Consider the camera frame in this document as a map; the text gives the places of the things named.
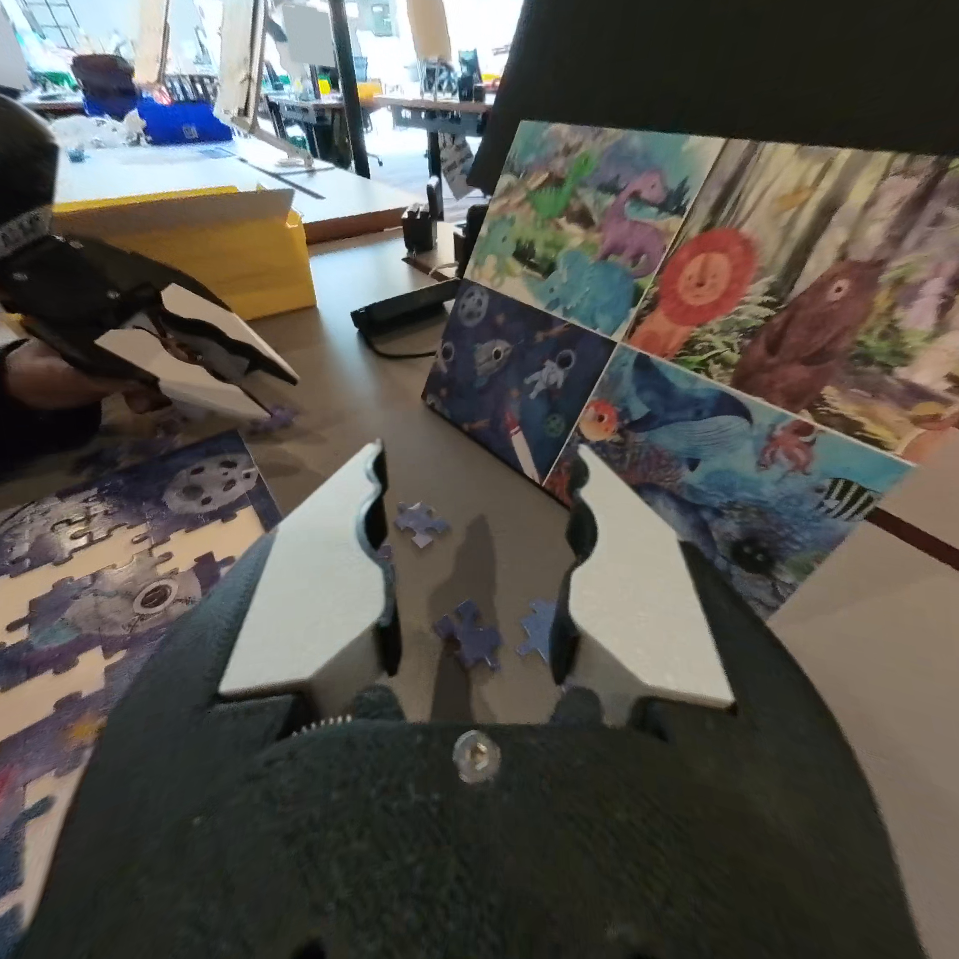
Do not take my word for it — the black partition panel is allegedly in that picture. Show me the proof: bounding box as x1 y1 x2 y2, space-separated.
468 0 959 199

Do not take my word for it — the light blue puzzle piece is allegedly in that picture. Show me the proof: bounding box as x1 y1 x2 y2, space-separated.
519 598 559 664

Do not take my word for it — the dark blue puzzle piece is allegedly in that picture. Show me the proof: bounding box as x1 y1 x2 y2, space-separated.
433 599 503 671

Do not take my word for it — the black device box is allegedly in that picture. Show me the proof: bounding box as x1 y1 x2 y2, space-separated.
453 206 488 263

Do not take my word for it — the illustrated puzzle box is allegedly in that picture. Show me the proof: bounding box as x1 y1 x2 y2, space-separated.
422 120 959 623

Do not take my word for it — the person's left hand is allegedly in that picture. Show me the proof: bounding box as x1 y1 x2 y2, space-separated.
7 347 173 415

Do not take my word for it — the white table with wooden edge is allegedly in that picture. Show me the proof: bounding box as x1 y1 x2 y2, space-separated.
56 138 428 242

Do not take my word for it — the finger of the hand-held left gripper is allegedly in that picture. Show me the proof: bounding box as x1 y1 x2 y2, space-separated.
152 283 301 388
96 322 274 422

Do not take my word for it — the space jigsaw puzzle board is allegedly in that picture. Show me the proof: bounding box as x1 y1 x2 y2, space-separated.
0 431 284 945

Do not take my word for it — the small black charger box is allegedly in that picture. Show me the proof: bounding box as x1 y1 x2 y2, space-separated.
402 202 439 256

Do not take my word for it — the black pole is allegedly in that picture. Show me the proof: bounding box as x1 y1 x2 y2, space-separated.
330 0 373 178

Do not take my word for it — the black cable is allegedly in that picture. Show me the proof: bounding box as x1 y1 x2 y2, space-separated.
358 326 439 362

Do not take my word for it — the blue storage bin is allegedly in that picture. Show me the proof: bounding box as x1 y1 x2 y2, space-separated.
138 97 233 145

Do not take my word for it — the wooden frame stand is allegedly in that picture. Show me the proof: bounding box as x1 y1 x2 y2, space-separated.
216 0 316 169

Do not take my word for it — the yellow cardboard box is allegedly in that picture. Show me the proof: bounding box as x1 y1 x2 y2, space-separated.
51 187 317 322

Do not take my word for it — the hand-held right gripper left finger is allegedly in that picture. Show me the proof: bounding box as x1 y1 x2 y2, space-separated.
217 441 402 713

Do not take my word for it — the pale lavender puzzle piece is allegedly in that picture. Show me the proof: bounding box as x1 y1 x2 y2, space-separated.
393 500 452 548

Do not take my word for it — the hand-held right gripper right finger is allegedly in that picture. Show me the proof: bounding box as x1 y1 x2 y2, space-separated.
550 442 737 729

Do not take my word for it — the flat black charger device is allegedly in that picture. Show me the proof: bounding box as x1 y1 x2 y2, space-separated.
351 279 462 334

